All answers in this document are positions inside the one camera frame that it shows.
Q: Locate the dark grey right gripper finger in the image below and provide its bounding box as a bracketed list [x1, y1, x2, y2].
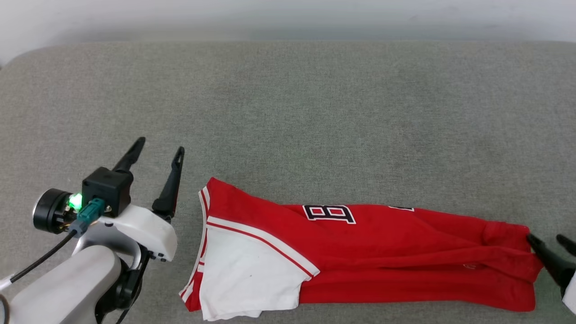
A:
[526, 233, 576, 293]
[556, 234, 576, 257]

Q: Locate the red and white baseball jersey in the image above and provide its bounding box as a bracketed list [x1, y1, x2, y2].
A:
[179, 177, 545, 321]

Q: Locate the black camera cable teal plug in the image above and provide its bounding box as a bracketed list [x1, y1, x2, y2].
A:
[9, 200, 107, 284]

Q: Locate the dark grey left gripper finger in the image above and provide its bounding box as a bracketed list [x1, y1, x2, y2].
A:
[112, 137, 146, 173]
[152, 146, 185, 221]

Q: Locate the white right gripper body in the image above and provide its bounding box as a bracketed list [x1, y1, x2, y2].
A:
[562, 271, 576, 314]

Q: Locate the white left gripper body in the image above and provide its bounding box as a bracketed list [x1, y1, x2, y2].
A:
[96, 204, 178, 263]

